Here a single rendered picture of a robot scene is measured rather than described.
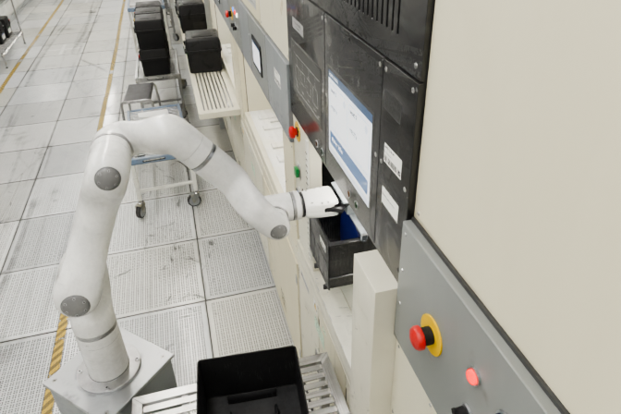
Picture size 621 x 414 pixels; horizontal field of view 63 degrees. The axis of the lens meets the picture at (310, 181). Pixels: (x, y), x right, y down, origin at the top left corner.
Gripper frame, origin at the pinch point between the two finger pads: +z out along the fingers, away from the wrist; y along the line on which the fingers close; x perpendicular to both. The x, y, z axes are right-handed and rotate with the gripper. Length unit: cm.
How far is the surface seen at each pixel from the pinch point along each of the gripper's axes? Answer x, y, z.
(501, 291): 36, 80, -9
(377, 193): 28, 42, -10
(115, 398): -49, 12, -76
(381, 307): 11, 55, -14
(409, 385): -4, 62, -10
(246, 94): -29, -166, -7
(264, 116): -39, -152, 1
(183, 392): -49, 15, -57
